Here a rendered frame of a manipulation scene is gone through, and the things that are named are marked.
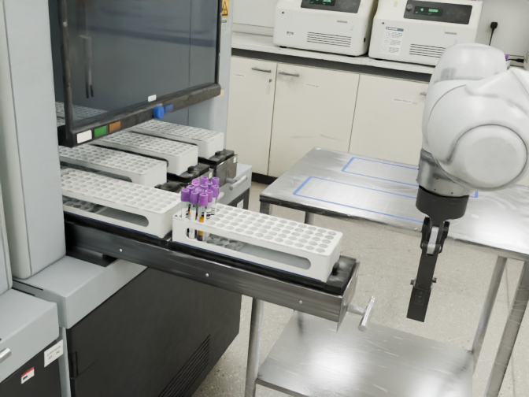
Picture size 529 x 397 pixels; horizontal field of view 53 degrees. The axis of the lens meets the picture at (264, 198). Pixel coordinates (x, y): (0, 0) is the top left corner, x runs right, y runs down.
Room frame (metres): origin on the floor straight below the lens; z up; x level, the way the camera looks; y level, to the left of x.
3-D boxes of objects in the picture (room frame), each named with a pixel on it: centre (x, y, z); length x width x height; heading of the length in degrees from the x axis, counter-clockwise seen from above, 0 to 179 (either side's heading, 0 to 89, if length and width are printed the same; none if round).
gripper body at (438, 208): (0.76, -0.27, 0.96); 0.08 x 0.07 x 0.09; 160
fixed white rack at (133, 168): (1.16, 0.39, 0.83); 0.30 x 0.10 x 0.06; 70
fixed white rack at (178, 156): (1.30, 0.34, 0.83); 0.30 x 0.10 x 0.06; 70
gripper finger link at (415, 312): (0.76, -0.27, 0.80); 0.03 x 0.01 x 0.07; 70
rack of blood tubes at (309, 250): (0.86, 0.01, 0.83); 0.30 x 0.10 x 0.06; 70
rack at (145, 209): (0.97, 0.31, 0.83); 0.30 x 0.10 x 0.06; 70
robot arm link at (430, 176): (0.76, -0.27, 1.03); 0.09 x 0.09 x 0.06
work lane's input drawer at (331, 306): (0.91, 0.14, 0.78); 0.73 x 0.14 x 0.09; 70
